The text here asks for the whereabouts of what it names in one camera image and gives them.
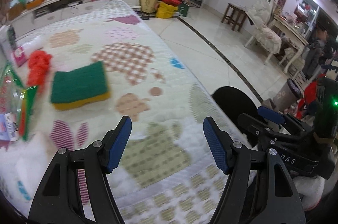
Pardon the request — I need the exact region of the green snack wrapper bundle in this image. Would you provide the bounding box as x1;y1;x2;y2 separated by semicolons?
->
1;63;38;142

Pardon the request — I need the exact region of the white dining table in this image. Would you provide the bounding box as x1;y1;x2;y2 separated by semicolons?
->
269;14;308;74

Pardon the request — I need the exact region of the white pink lotion bottle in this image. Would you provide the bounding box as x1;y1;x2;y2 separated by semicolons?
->
11;36;44;67

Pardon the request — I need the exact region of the black round trash bin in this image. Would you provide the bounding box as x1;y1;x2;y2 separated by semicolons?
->
211;86;265;131

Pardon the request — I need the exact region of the yellow shopping bag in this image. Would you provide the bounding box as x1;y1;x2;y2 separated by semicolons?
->
156;2;178;19

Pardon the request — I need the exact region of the red plastic bag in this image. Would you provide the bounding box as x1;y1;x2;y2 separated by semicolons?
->
27;50;53;94

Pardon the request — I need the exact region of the patchwork apple pattern quilt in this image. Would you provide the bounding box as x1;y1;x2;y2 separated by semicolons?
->
1;1;246;223

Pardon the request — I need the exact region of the grey patterned waste bin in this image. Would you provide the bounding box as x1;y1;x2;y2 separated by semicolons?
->
273;78;303;111

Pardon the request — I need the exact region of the green cardboard box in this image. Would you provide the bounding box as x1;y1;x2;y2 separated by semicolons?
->
178;2;190;17

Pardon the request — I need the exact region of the white milk carton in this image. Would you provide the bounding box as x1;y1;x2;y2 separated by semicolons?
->
0;25;17;60

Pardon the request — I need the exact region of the red jacket on chair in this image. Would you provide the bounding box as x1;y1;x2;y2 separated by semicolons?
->
296;80;317;120

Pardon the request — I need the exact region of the orange tray on cabinet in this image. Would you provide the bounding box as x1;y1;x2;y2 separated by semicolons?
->
26;0;45;10

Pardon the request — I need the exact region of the white cushioned chair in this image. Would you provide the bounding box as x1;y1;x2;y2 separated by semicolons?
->
245;0;282;65

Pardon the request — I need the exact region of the green yellow scrub sponge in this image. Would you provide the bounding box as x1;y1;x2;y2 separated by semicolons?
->
50;61;111;111

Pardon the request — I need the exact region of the dark wooden stool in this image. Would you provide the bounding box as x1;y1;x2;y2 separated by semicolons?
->
221;3;247;32

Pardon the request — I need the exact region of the white TV cabinet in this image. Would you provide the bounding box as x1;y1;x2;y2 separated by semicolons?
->
10;0;140;37

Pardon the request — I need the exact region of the tan paper gift bag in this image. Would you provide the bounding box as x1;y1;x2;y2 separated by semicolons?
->
140;0;158;14

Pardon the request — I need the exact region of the seated person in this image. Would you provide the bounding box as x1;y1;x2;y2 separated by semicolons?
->
302;27;337;80

